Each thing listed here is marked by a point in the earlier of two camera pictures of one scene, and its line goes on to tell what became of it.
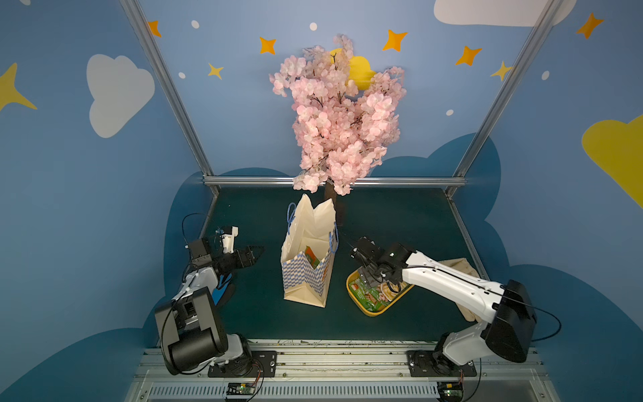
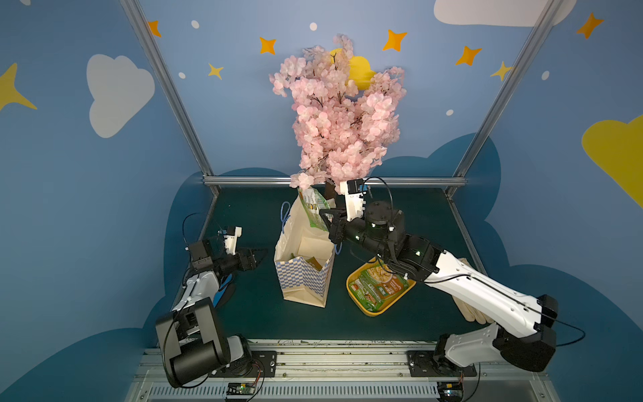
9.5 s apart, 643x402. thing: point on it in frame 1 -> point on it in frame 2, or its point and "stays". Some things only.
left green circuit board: [240, 389] stays
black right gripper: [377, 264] -> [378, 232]
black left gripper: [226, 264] stays
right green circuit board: [450, 391] stays
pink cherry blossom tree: [339, 133] stays
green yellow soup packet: [371, 297] -> [313, 203]
